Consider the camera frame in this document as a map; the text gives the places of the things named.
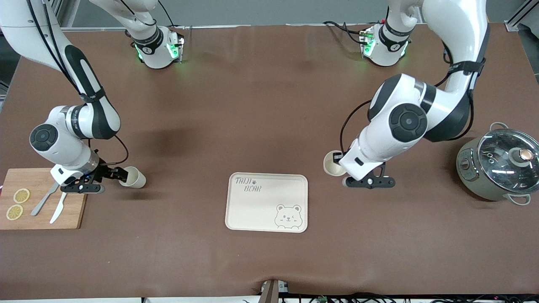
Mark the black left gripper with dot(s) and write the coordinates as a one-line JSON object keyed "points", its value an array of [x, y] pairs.
{"points": [[336, 158]]}

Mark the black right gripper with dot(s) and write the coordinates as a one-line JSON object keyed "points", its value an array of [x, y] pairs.
{"points": [[103, 171]]}

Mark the cream paper cup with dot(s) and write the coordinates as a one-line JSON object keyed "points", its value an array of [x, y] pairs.
{"points": [[330, 169]]}

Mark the white plastic cup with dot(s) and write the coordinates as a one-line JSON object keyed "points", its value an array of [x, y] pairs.
{"points": [[137, 180]]}

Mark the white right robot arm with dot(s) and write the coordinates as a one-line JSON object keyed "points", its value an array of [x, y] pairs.
{"points": [[59, 42]]}

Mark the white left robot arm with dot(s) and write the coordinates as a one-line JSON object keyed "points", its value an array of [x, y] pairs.
{"points": [[454, 25]]}

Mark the cream bear print tray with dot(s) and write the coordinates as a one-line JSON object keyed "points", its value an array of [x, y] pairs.
{"points": [[261, 206]]}

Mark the white plastic knife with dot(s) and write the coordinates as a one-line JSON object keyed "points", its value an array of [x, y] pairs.
{"points": [[58, 210]]}

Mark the grey plastic knife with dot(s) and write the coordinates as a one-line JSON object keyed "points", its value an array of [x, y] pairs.
{"points": [[42, 204]]}

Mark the bamboo cutting board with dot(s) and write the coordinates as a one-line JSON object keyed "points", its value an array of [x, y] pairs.
{"points": [[25, 176]]}

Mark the yellow lemon slice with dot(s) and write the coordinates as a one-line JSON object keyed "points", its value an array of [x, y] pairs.
{"points": [[21, 195], [14, 212]]}

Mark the grey pot with glass lid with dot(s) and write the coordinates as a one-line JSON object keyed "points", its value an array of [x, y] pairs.
{"points": [[471, 176]]}

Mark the metal table edge clamp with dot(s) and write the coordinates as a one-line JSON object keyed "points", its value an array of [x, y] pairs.
{"points": [[271, 292]]}

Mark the glass pot lid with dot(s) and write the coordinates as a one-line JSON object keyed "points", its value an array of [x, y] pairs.
{"points": [[501, 160]]}

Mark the aluminium frame profile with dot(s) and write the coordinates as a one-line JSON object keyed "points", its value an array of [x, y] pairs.
{"points": [[522, 14]]}

